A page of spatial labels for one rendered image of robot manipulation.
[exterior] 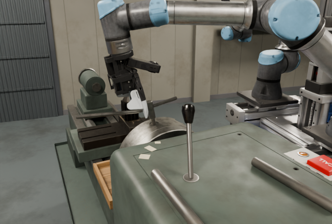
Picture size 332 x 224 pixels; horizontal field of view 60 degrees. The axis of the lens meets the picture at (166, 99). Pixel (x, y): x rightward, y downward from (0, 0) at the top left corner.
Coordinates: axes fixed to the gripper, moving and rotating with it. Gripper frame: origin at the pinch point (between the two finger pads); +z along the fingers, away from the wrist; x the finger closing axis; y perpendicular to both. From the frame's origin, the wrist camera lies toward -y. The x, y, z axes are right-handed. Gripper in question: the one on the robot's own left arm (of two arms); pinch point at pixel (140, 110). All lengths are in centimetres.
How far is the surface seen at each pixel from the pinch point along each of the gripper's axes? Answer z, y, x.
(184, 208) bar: 0.1, 8.2, 46.2
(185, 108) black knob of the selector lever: -10.1, -3.0, 28.7
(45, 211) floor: 121, 62, -133
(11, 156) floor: 116, 91, -244
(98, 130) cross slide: 31, 9, -60
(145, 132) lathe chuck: 7.1, 0.5, 2.6
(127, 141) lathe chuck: 10.2, 6.6, -1.3
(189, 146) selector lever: -2.6, -0.8, 32.6
